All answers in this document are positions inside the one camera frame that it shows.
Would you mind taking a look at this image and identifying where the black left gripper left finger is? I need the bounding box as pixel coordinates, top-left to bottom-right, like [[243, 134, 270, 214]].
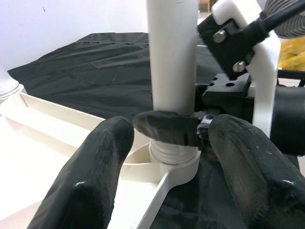
[[25, 116, 135, 229]]

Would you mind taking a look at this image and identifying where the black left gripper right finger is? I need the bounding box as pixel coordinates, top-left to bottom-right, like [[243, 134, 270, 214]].
[[208, 114, 305, 229]]

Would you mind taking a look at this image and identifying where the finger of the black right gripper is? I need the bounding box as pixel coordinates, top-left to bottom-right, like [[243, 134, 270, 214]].
[[132, 110, 200, 147]]

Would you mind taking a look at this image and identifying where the white plastic table top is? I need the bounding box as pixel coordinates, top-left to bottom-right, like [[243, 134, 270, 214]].
[[0, 90, 201, 229]]

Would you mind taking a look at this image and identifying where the white plastic table leg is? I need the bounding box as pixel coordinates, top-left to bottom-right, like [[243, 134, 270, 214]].
[[0, 68, 25, 100], [146, 0, 200, 166]]

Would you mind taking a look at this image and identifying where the yellow plastic bag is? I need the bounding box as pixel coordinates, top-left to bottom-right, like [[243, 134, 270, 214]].
[[279, 38, 305, 71]]

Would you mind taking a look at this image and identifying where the black cloth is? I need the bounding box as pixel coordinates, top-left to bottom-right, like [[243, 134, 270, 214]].
[[7, 32, 305, 229]]

